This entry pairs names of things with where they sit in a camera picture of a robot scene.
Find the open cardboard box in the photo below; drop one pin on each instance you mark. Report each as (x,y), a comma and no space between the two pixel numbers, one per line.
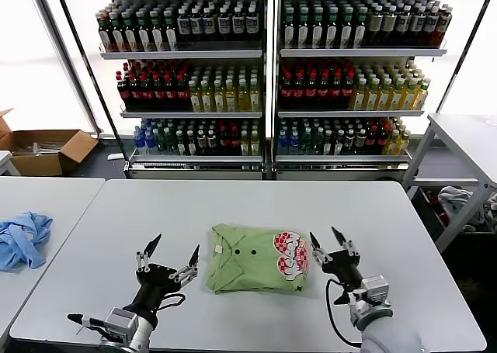
(76,148)

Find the beige-labelled dark drink bottle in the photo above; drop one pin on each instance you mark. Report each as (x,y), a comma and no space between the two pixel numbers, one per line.
(375,24)
(389,24)

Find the small green soda bottle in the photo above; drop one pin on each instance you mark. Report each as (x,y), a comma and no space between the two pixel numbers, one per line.
(160,145)
(306,144)
(317,144)
(170,145)

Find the grey beverage shelf rack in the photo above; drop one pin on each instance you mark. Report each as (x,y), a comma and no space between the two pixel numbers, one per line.
(362,53)
(179,55)

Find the small white floor item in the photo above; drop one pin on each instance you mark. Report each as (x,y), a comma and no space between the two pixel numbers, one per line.
(115,158)

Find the white furniture corner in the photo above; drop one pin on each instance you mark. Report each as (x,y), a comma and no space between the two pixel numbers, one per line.
(5,166)

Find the white-labelled dark drink bottle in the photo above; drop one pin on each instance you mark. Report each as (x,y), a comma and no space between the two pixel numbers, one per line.
(404,24)
(238,26)
(224,26)
(418,24)
(211,26)
(252,26)
(197,26)
(432,24)
(184,26)

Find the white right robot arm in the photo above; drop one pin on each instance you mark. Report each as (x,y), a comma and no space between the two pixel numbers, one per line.
(388,337)

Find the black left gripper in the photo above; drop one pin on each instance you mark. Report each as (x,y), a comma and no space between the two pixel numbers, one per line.
(155,283)

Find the grey white garment pile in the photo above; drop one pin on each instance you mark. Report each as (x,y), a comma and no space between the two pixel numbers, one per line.
(454,199)

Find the small red-capped cola bottle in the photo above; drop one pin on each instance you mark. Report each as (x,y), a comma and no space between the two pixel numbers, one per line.
(383,144)
(224,145)
(372,144)
(235,145)

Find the small pale yellow bottle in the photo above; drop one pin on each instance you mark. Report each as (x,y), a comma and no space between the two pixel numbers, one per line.
(245,146)
(256,146)
(404,144)
(393,144)

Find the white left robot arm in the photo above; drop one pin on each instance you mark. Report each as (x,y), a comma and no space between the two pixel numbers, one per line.
(124,329)

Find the small white-capped dark bottle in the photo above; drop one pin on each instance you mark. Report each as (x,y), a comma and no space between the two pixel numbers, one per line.
(181,145)
(339,144)
(192,145)
(329,144)

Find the crumpled light blue garment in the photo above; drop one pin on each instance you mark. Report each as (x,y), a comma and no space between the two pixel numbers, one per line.
(19,240)

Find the brown-capped tea bottle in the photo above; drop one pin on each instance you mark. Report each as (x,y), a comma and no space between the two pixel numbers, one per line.
(105,36)

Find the small labelled dark bottle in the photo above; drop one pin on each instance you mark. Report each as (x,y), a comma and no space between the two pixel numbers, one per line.
(202,145)
(212,145)
(350,144)
(361,144)

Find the red garment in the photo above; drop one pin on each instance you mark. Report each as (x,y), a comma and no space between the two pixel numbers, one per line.
(437,208)

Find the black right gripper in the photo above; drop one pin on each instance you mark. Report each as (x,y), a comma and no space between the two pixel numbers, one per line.
(343,265)

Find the patterned dark garment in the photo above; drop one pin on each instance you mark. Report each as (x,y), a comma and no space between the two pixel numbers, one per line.
(492,210)

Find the green polo shirt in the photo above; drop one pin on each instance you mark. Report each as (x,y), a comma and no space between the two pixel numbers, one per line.
(252,267)

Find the black slanted frame pole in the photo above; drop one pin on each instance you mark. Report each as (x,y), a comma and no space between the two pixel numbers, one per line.
(92,75)
(466,49)

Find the white slanted window beam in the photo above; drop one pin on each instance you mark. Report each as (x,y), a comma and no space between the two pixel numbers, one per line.
(71,59)

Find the small blue water bottle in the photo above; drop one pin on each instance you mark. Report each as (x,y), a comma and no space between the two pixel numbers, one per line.
(149,144)
(139,144)
(294,144)
(283,144)

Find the green-capped dark tea bottle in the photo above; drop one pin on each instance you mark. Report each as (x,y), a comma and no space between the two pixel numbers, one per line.
(170,36)
(346,30)
(130,36)
(157,36)
(143,36)
(289,30)
(317,30)
(303,30)
(117,36)
(360,30)
(332,30)

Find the yellow juice bottle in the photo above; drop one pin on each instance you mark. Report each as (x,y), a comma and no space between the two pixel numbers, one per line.
(220,100)
(361,98)
(244,100)
(373,98)
(386,98)
(422,98)
(195,100)
(410,98)
(398,98)
(207,100)
(255,100)
(232,100)

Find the grey side table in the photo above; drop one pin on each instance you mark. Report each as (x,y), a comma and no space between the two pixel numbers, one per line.
(462,137)

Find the red drink bottle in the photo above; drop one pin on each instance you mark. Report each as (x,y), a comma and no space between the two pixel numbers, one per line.
(443,26)

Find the black clothes crate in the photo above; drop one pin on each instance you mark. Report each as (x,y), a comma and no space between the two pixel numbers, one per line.
(421,206)

